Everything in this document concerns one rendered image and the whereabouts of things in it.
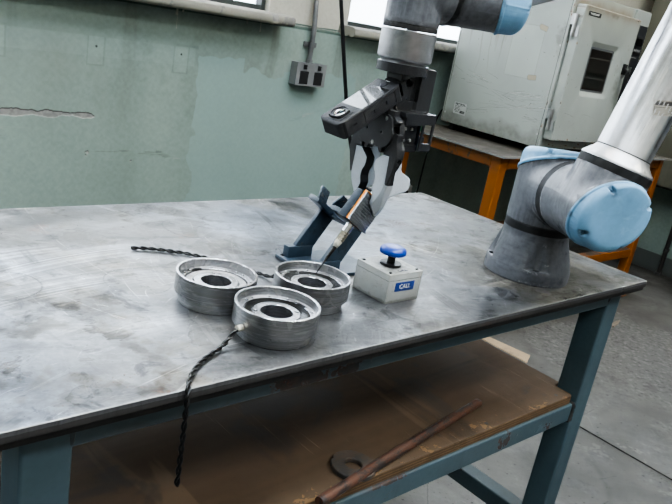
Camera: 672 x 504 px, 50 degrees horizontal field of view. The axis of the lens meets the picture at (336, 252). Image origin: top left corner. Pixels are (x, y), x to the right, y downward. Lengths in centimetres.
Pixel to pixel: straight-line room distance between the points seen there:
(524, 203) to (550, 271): 12
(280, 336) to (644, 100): 65
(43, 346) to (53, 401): 11
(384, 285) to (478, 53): 236
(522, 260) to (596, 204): 21
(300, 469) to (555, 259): 56
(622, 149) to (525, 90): 201
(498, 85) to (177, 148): 139
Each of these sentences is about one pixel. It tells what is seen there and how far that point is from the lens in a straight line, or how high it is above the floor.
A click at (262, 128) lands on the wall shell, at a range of 288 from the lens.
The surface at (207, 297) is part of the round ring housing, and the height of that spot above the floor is 83.
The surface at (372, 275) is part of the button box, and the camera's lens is 105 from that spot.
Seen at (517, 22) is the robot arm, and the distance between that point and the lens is 105.
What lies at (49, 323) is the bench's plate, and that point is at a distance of 87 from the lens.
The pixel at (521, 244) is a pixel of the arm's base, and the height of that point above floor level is 86.
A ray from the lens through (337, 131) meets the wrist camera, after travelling 95.
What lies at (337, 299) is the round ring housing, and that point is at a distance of 95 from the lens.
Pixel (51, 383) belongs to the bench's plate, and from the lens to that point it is 75.
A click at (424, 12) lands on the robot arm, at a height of 120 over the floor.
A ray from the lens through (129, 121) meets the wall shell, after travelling 259.
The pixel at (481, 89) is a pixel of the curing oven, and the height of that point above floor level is 99.
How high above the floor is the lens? 117
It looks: 18 degrees down
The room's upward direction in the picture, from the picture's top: 10 degrees clockwise
